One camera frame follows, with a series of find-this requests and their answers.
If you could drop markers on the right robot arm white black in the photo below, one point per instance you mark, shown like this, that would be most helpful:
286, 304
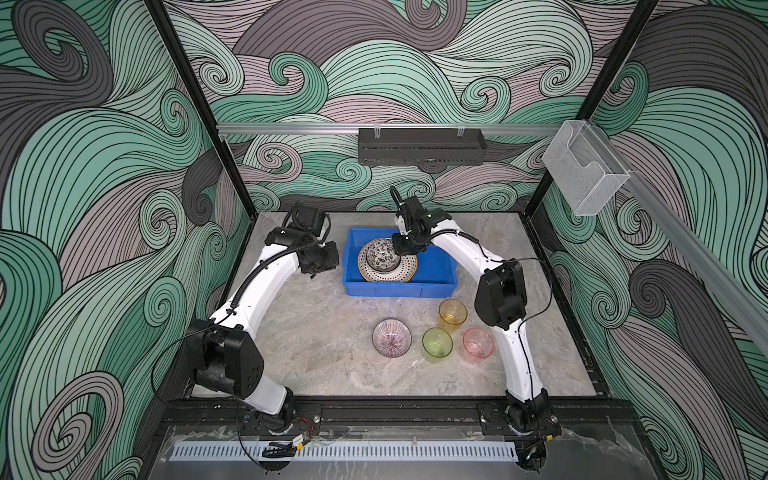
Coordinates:
500, 299

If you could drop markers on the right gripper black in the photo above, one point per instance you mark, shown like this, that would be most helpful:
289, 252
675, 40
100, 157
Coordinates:
399, 246

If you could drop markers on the black wall tray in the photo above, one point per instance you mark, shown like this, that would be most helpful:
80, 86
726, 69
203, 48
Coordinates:
411, 146

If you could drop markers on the pink transparent cup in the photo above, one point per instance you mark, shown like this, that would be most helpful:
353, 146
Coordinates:
477, 345

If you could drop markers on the yellow transparent cup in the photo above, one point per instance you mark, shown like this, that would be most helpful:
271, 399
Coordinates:
452, 314

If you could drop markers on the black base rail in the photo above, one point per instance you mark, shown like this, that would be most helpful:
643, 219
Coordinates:
328, 415

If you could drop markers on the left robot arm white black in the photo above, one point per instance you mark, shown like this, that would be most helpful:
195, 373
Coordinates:
222, 349

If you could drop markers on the white slotted cable duct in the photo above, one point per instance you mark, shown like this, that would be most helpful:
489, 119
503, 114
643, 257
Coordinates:
454, 451

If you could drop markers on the green transparent cup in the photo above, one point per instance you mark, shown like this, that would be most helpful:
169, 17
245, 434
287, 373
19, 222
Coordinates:
437, 344

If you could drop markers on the pink striped bowl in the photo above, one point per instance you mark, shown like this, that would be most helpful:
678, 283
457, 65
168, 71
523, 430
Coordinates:
391, 338

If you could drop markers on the aluminium right wall rail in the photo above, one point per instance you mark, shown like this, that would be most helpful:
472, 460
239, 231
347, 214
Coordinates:
704, 215

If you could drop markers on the brown leaf pattern bowl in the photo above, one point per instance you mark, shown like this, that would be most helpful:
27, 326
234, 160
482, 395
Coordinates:
380, 255

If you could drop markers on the aluminium back wall rail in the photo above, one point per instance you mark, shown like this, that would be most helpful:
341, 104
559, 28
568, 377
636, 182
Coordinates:
307, 128

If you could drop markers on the clear acrylic wall holder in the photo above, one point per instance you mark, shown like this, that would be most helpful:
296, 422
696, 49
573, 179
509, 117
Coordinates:
585, 166

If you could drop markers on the yellow rim dotted plate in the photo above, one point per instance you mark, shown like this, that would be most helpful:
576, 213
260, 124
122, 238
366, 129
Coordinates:
402, 274

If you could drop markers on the blue plastic bin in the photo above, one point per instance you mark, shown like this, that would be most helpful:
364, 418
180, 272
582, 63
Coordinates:
434, 277

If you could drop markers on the aluminium wall rail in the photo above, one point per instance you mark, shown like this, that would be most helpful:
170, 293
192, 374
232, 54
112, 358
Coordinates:
307, 128
704, 215

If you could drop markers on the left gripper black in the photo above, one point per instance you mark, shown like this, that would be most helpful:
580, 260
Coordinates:
331, 261

